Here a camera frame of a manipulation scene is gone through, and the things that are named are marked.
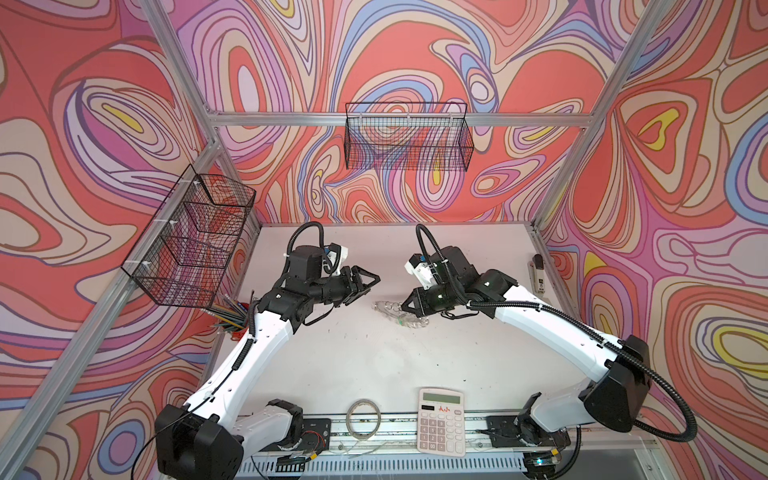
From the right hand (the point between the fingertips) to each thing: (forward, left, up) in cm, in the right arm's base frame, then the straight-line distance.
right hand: (408, 314), depth 74 cm
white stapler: (+22, -47, -17) cm, 55 cm away
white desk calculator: (-21, -7, -17) cm, 28 cm away
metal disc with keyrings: (0, +2, -1) cm, 3 cm away
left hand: (+5, +7, +7) cm, 11 cm away
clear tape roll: (-23, +14, -19) cm, 33 cm away
